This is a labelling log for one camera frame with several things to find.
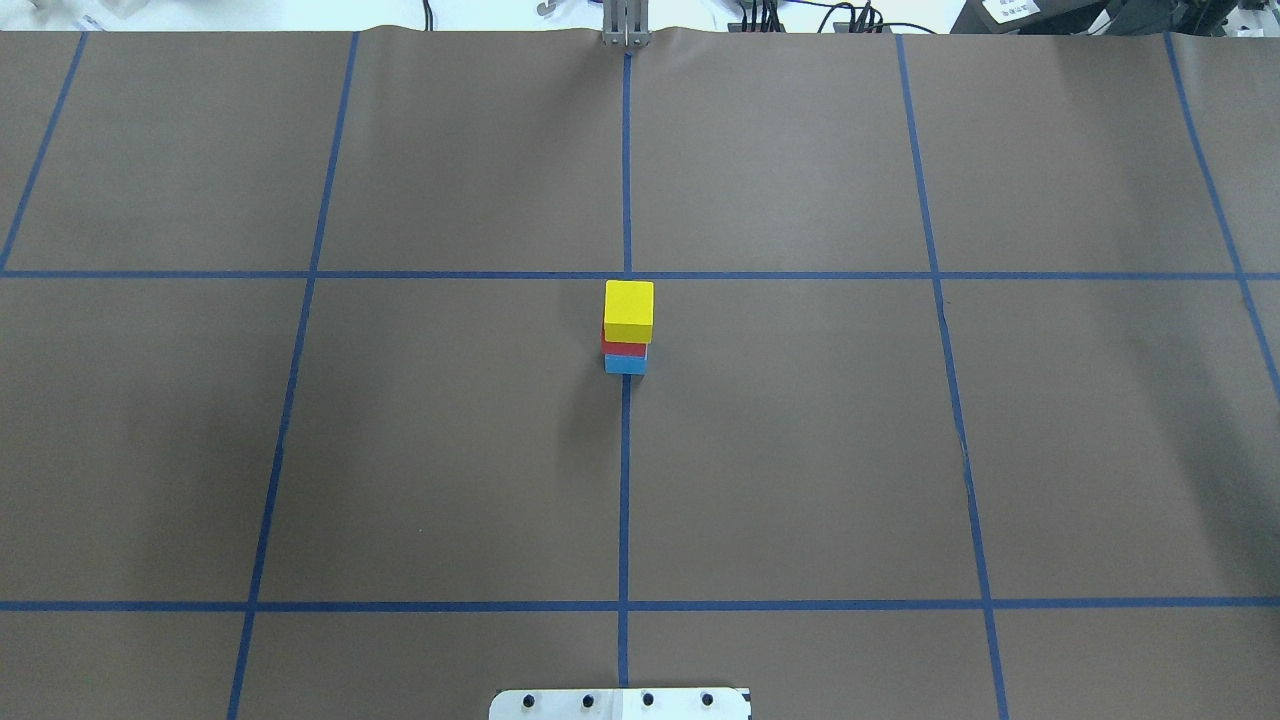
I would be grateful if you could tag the yellow block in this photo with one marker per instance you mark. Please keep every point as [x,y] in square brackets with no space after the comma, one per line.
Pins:
[629,310]

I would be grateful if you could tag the grey metal clamp post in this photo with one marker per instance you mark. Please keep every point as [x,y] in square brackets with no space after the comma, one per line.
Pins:
[625,23]

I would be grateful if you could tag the red block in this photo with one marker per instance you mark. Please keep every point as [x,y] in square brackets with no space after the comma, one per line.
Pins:
[621,348]

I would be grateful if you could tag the blue block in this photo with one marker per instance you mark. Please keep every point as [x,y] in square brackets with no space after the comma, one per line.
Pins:
[617,364]

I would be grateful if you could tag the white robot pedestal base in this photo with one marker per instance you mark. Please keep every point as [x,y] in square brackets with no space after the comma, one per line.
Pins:
[623,703]

